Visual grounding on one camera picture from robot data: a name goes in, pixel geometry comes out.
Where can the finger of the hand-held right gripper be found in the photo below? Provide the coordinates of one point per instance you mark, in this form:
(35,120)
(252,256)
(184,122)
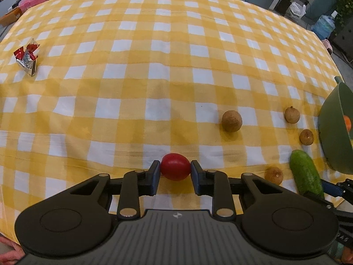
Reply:
(332,189)
(322,200)

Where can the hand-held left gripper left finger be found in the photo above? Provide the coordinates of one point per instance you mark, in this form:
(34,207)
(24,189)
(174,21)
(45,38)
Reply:
(155,179)

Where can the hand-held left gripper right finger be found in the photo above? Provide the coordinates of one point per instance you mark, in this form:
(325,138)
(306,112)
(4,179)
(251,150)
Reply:
(196,180)

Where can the red cherry tomato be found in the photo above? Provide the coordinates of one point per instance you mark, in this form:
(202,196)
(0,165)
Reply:
(175,168)

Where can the green cucumber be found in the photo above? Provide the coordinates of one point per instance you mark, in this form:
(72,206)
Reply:
(306,175)

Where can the green colander bowl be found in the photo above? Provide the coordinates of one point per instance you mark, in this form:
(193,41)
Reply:
(331,143)

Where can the orange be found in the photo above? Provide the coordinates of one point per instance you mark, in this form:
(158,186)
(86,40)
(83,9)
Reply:
(348,122)

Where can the brown longan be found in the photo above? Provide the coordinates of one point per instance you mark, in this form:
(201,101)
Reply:
(292,114)
(274,176)
(306,137)

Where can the large brown round fruit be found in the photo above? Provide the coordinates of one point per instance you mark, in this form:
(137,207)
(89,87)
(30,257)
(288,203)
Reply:
(232,120)

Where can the yellow checked tablecloth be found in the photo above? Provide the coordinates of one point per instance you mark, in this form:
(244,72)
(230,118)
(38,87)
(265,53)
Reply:
(110,88)

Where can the pink heater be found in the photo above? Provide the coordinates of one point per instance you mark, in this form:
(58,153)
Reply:
(328,47)

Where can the dark cabinet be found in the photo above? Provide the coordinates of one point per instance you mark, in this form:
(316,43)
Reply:
(344,42)

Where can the blue water jug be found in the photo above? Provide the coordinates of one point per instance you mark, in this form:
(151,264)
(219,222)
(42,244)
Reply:
(324,26)

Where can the red silver snack wrapper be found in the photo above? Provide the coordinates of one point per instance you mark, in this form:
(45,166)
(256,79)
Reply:
(26,59)

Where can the white plastic bag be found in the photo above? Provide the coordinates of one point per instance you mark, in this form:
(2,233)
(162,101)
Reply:
(296,11)

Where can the ivy potted plant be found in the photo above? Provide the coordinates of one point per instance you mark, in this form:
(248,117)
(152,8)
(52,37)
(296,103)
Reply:
(344,2)

